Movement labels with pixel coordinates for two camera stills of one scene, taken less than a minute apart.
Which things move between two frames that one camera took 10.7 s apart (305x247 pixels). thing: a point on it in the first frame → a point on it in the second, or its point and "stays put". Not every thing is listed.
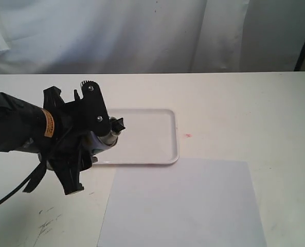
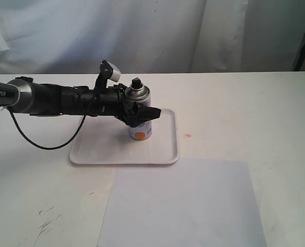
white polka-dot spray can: x=101 y=142 → x=141 y=93
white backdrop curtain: x=48 y=37 stays put
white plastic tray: x=150 y=137 stays put
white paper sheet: x=191 y=203 stays put
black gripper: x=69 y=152 → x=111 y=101
